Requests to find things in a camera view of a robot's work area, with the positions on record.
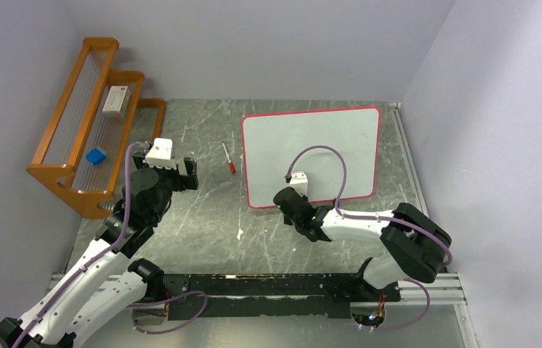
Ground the red capped whiteboard marker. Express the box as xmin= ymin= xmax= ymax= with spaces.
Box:
xmin=221 ymin=141 xmax=236 ymax=174

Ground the red framed whiteboard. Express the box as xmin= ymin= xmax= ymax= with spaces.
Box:
xmin=241 ymin=106 xmax=382 ymax=209

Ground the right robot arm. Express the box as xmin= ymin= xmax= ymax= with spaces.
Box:
xmin=273 ymin=187 xmax=452 ymax=300

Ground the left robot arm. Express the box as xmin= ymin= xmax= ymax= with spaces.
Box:
xmin=0 ymin=152 xmax=199 ymax=347

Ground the blue eraser on shelf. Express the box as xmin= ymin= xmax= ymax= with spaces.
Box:
xmin=86 ymin=147 xmax=107 ymax=166

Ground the orange wooden shelf rack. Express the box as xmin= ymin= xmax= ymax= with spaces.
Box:
xmin=27 ymin=37 xmax=166 ymax=220

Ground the white red cardboard box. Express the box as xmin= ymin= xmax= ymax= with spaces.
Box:
xmin=102 ymin=86 xmax=131 ymax=117

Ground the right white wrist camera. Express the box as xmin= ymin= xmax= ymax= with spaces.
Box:
xmin=286 ymin=171 xmax=309 ymax=197

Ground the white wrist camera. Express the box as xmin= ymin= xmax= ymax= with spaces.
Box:
xmin=286 ymin=171 xmax=309 ymax=197
xmin=143 ymin=138 xmax=177 ymax=170

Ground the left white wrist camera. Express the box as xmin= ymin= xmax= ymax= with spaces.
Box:
xmin=143 ymin=138 xmax=177 ymax=170

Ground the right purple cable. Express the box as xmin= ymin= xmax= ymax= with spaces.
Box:
xmin=286 ymin=145 xmax=454 ymax=334

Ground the purple cable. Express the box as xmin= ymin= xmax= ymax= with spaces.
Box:
xmin=286 ymin=145 xmax=454 ymax=334
xmin=9 ymin=141 xmax=209 ymax=348

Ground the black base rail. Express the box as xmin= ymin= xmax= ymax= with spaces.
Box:
xmin=134 ymin=273 xmax=401 ymax=320

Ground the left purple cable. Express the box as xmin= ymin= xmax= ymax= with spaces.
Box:
xmin=9 ymin=141 xmax=209 ymax=348

